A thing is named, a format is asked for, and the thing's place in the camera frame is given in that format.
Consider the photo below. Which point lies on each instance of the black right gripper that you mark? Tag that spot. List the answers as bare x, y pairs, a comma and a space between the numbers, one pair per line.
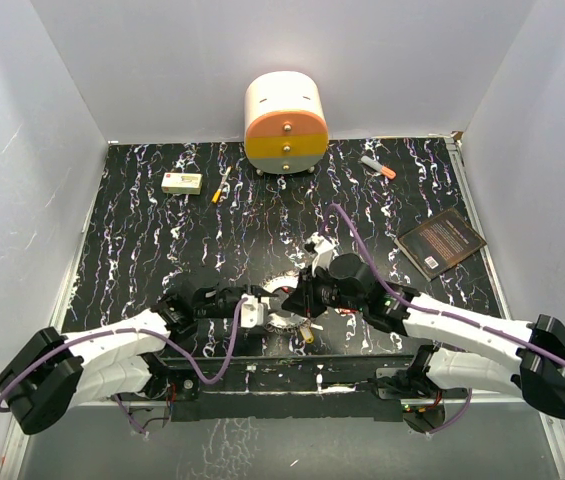
302, 300

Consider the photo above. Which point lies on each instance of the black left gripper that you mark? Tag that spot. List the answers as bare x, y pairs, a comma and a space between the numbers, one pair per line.
254, 291

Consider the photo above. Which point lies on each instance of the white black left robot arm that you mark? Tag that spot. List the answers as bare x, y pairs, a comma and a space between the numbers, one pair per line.
55, 372

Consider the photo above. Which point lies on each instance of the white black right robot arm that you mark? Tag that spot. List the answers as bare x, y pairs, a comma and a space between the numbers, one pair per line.
461, 350

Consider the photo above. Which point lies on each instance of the yellow and white pen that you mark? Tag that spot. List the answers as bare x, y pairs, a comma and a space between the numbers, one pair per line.
223, 181

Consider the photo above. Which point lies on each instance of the white small cardboard box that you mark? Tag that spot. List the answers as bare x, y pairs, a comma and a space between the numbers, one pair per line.
182, 183

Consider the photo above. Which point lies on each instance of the dark paperback book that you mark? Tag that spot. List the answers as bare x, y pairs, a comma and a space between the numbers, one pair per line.
440, 243

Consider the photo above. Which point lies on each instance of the orange and grey marker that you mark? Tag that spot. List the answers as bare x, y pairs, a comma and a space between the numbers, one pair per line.
378, 167

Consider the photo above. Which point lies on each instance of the round three-colour drawer cabinet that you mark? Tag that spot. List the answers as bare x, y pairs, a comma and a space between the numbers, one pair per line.
285, 130

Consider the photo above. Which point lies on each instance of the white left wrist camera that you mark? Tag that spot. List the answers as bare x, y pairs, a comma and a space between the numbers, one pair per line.
253, 312

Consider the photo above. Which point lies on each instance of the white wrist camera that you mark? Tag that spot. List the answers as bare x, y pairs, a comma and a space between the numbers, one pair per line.
322, 251
253, 312

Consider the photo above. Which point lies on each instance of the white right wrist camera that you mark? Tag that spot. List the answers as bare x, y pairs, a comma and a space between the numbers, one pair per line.
322, 251

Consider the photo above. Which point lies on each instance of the aluminium frame rail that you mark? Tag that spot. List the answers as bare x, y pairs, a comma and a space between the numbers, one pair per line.
275, 435

